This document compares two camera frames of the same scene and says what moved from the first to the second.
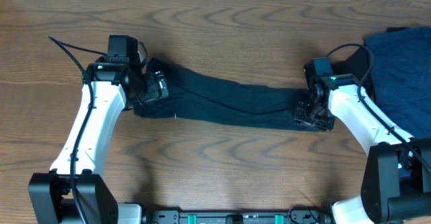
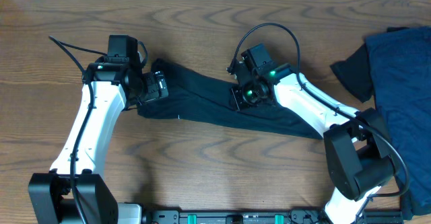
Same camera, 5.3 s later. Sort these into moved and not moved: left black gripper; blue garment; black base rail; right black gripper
Moved: right black gripper
Not moved: blue garment; black base rail; left black gripper
